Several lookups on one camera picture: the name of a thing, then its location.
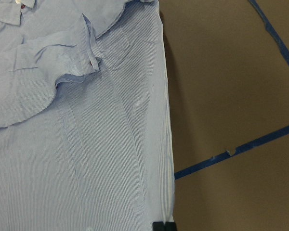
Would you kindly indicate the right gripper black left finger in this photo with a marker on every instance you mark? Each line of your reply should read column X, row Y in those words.
column 158, row 226

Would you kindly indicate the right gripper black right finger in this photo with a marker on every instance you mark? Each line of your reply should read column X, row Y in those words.
column 170, row 226

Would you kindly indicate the light blue striped shirt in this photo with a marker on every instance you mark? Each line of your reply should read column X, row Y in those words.
column 85, row 131

